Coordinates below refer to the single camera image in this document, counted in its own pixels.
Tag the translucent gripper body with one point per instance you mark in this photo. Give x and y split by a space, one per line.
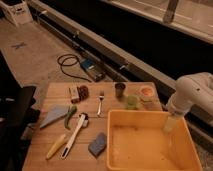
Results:
171 122

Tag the blue sponge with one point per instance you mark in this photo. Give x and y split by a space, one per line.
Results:
98 145

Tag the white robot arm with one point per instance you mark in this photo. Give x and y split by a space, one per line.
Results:
193 89

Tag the green plastic cup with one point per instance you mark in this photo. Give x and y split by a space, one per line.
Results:
132 102

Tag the dark metal cup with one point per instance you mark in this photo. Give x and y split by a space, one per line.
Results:
119 89

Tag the yellow plastic bin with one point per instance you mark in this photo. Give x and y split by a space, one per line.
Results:
136 142

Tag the silver fork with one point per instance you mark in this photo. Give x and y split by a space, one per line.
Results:
101 98

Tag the blue power box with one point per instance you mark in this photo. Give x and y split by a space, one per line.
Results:
93 70

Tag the brown round object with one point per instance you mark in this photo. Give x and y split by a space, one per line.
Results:
83 92

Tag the green pepper toy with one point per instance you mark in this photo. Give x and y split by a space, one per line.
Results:
71 111

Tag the yellow banana toy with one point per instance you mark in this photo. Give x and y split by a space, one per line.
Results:
56 146

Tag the grey blue cloth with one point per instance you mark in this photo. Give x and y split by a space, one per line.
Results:
54 114

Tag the black chair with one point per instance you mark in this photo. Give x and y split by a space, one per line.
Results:
16 110

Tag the white crate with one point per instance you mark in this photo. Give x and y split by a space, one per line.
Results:
17 14

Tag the white handled brush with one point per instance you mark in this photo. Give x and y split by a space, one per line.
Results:
67 148

